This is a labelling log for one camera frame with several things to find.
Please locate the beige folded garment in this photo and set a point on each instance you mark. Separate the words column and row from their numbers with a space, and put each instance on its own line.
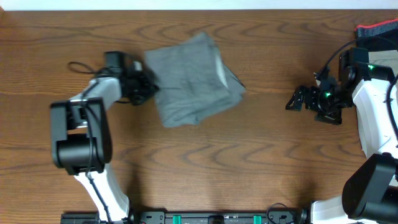
column 386, row 58

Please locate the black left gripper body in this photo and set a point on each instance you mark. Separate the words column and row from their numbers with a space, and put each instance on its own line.
column 137, row 89

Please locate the black mounting rail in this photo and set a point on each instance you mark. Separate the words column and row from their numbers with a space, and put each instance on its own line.
column 274, row 216

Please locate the grey shorts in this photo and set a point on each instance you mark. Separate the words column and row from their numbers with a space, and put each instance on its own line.
column 193, row 81

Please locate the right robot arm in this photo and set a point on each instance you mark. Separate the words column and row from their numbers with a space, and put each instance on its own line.
column 370, row 194

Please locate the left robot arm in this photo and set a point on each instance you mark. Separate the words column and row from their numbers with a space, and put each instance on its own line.
column 80, row 137

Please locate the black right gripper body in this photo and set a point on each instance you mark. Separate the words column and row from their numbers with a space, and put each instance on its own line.
column 329, row 104

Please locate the black garment red trim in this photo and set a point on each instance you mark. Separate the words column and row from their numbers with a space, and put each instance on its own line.
column 378, row 37

